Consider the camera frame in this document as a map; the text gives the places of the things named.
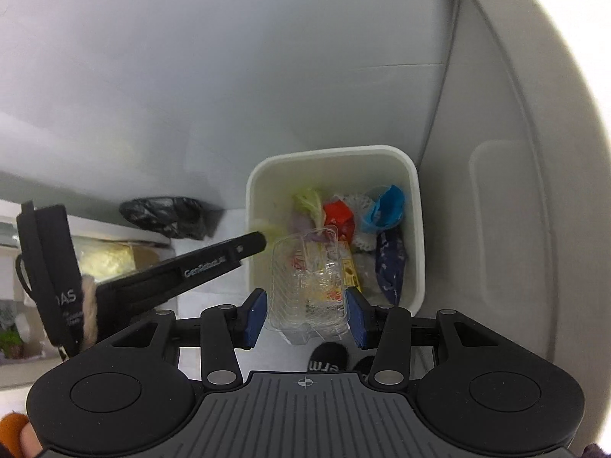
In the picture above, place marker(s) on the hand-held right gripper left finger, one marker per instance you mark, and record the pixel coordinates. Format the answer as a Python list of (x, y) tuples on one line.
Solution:
[(257, 317)]

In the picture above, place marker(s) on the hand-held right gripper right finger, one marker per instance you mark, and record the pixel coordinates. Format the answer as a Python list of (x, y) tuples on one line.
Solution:
[(355, 317)]

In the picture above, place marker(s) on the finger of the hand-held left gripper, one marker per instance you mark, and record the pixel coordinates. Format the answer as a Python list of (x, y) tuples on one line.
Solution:
[(205, 272)]

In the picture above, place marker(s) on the yellow cardboard box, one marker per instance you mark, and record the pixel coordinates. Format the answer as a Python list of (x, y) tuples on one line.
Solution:
[(351, 267)]

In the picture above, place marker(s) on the clear plastic clamshell container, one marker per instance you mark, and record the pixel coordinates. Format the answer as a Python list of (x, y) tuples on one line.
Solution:
[(310, 291)]

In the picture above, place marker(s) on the dark blue snack packet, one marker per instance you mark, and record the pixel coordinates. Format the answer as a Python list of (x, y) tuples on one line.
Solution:
[(391, 267)]

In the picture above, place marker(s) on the red wrapper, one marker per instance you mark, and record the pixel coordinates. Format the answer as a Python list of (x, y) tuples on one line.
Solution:
[(339, 217)]

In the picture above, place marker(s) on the blue plastic glove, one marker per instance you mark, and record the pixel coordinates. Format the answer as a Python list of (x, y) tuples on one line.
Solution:
[(384, 207)]

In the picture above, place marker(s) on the white foam fruit net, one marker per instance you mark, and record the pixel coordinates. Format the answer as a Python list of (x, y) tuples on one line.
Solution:
[(358, 200)]

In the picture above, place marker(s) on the green cabbage leaf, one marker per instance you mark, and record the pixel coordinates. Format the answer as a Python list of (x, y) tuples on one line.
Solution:
[(308, 205)]

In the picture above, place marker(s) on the white trash bin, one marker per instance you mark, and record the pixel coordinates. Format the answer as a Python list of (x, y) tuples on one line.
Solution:
[(410, 176)]

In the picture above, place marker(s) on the person's left hand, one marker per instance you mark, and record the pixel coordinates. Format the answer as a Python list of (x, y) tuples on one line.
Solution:
[(31, 441)]

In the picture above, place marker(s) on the black slipper white print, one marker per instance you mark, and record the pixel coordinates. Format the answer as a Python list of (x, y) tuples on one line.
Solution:
[(324, 358), (365, 367)]

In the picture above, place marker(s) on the plastic bag of vegetables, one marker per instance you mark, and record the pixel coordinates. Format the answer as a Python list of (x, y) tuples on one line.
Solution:
[(105, 265)]

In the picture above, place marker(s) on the beige fuzzy cloth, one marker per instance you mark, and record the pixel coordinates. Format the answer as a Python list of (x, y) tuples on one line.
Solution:
[(89, 310)]

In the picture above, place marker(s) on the black garbage bag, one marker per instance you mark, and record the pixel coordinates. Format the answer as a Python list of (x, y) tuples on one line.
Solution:
[(162, 217)]

